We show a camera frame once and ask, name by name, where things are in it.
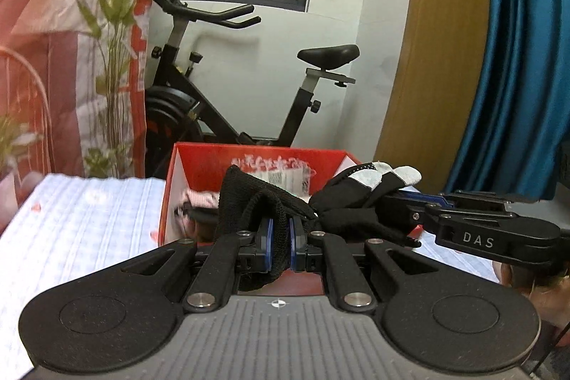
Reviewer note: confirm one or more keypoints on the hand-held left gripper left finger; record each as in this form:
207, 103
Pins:
267, 244

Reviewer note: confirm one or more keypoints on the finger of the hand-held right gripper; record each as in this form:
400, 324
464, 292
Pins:
445, 215
427, 197

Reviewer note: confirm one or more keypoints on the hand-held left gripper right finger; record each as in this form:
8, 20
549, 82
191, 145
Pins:
296, 244

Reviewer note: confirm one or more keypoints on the black knitted cloth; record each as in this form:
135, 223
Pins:
249, 197

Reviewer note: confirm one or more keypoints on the black glove with grey patches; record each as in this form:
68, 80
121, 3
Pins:
356, 202

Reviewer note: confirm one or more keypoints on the red cardboard box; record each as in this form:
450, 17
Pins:
191, 170

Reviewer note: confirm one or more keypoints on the person's right hand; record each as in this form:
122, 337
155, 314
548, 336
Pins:
552, 300

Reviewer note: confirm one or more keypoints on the pink cloth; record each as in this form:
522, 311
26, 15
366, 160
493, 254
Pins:
200, 197

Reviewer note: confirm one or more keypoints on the wooden door panel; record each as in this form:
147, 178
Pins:
436, 50

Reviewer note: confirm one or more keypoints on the black exercise bike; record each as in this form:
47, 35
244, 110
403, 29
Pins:
178, 104

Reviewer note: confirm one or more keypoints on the blue curtain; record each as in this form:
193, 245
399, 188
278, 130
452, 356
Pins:
525, 50

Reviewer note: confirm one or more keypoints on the blue checkered bed sheet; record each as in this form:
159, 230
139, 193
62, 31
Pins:
89, 224

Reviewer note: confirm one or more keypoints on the red plant-printed curtain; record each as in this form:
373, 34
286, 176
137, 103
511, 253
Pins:
58, 50

